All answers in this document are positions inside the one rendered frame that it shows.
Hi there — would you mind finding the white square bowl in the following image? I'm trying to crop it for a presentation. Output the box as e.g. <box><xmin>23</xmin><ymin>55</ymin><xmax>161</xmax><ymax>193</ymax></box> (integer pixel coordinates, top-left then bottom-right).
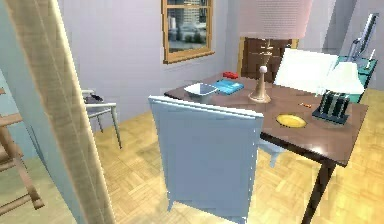
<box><xmin>183</xmin><ymin>82</ymin><xmax>219</xmax><ymax>98</ymax></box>

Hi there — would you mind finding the pale blue chair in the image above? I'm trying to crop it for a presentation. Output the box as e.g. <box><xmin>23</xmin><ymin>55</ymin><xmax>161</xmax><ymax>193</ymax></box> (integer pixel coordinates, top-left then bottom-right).
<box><xmin>147</xmin><ymin>95</ymin><xmax>265</xmax><ymax>224</ymax></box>

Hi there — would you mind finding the blue book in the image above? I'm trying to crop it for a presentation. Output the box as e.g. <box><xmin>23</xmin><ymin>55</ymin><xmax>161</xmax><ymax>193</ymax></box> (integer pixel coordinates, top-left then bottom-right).
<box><xmin>212</xmin><ymin>78</ymin><xmax>245</xmax><ymax>96</ymax></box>

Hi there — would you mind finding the wooden framed window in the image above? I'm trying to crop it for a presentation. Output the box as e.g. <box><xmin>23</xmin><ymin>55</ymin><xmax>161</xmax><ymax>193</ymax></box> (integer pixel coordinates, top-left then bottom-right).
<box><xmin>161</xmin><ymin>0</ymin><xmax>215</xmax><ymax>65</ymax></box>

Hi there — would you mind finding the dark brown wooden cabinet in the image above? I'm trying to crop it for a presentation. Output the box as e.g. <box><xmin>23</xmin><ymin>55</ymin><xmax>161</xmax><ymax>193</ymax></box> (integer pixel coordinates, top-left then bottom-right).
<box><xmin>237</xmin><ymin>36</ymin><xmax>300</xmax><ymax>84</ymax></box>

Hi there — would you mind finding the small grey side table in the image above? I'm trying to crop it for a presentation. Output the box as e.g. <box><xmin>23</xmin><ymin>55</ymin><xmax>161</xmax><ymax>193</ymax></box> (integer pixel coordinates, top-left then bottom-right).
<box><xmin>81</xmin><ymin>89</ymin><xmax>123</xmax><ymax>150</ymax></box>

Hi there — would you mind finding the yellow plate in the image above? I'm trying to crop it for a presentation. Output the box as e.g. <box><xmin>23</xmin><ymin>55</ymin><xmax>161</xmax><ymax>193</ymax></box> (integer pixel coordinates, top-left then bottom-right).
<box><xmin>275</xmin><ymin>113</ymin><xmax>308</xmax><ymax>129</ymax></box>

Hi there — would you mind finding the black remote control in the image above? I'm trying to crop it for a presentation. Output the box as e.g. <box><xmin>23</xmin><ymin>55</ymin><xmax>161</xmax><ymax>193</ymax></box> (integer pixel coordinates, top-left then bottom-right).
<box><xmin>84</xmin><ymin>94</ymin><xmax>104</xmax><ymax>103</ymax></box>

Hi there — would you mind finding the dark brown wooden table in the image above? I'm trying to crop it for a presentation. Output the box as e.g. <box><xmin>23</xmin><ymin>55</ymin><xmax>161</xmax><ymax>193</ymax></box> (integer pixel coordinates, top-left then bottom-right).
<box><xmin>163</xmin><ymin>72</ymin><xmax>369</xmax><ymax>224</ymax></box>

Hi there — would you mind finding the table lamp with pink shade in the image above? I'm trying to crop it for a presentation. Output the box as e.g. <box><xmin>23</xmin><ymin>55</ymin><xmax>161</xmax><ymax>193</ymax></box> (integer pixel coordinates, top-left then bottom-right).
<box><xmin>237</xmin><ymin>0</ymin><xmax>314</xmax><ymax>104</ymax></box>

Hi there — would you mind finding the teal desk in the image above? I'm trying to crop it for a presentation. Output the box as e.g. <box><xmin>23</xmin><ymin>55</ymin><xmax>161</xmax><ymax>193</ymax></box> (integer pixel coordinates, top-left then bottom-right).
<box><xmin>335</xmin><ymin>55</ymin><xmax>379</xmax><ymax>104</ymax></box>

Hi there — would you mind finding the white candle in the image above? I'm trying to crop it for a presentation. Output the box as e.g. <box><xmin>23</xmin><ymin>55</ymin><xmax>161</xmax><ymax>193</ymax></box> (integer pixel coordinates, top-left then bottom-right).
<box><xmin>365</xmin><ymin>48</ymin><xmax>376</xmax><ymax>70</ymax></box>

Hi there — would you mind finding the grey flat monitor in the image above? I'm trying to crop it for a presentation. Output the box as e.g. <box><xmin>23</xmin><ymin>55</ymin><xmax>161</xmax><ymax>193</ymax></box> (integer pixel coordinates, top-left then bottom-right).
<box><xmin>346</xmin><ymin>13</ymin><xmax>380</xmax><ymax>63</ymax></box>

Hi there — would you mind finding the light wooden door frame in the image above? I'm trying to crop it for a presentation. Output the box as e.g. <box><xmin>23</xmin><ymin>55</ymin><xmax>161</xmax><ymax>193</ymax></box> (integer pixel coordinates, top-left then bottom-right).
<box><xmin>3</xmin><ymin>0</ymin><xmax>117</xmax><ymax>224</ymax></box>

